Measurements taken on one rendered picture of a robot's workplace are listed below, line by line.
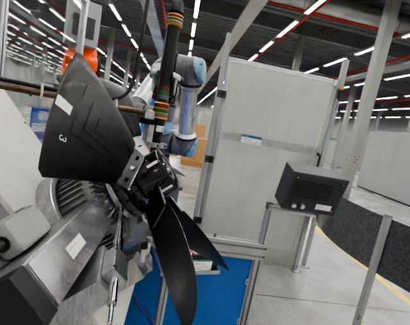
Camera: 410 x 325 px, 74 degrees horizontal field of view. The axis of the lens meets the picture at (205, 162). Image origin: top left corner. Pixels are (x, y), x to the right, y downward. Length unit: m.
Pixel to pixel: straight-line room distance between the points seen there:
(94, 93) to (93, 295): 0.34
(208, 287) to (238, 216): 1.52
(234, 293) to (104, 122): 1.10
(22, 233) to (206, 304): 1.09
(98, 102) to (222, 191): 2.27
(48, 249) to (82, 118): 0.21
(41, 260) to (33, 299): 0.06
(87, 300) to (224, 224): 2.39
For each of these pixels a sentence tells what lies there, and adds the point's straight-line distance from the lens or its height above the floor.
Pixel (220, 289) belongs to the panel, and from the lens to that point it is 1.42.
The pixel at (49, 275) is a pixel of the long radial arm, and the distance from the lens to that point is 0.45.
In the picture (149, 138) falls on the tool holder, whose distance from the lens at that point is 0.78.
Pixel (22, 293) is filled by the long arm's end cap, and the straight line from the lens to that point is 0.41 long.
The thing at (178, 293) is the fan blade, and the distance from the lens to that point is 0.60.
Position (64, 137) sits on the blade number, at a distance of 0.47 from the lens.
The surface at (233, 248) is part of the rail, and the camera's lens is 1.31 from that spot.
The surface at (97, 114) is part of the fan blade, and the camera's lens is 0.53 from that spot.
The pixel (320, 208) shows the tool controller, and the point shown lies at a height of 1.08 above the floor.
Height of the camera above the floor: 1.36
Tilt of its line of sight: 8 degrees down
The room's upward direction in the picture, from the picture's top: 11 degrees clockwise
